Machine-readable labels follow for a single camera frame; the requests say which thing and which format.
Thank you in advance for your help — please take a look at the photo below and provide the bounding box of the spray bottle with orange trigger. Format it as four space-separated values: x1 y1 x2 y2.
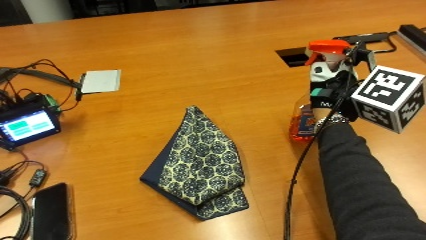
287 39 356 143

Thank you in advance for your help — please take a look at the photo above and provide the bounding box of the white cube with black markers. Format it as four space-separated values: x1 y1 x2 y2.
348 64 426 135

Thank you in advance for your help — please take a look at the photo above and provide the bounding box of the black bar with grey edge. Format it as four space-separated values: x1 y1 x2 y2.
395 23 426 54

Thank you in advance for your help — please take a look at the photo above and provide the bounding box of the folded blue patterned cloth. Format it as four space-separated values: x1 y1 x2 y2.
138 105 250 222

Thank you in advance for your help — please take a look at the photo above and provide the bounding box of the grey square plate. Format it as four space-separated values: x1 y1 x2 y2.
79 69 122 95

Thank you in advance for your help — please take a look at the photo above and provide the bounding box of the green connector board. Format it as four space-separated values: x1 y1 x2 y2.
25 93 62 114

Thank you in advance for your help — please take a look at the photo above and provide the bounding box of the small device with lit screen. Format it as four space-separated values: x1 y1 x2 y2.
0 99 62 152

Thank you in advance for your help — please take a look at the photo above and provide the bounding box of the black smartphone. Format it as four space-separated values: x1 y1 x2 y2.
30 182 77 240

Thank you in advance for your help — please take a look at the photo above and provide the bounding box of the black chair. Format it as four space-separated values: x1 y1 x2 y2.
0 0 33 27

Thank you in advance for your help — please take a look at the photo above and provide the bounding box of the silver wrist bracelet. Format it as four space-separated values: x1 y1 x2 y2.
312 113 352 132

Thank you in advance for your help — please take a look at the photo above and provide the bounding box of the rectangular table cable opening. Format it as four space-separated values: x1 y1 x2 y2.
274 46 312 68

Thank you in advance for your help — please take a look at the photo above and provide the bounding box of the flat black device with cable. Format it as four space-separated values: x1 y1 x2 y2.
331 30 399 54

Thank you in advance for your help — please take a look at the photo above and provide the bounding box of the black glove cable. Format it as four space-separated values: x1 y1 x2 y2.
282 41 363 240

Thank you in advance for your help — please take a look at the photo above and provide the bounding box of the bundle of black thin cables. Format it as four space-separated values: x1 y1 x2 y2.
0 58 86 114

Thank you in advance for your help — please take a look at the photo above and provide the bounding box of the black inline cable adapter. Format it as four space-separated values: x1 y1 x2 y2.
27 168 49 188

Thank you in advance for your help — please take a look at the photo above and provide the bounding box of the thick black cable loop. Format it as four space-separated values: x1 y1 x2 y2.
0 185 34 240

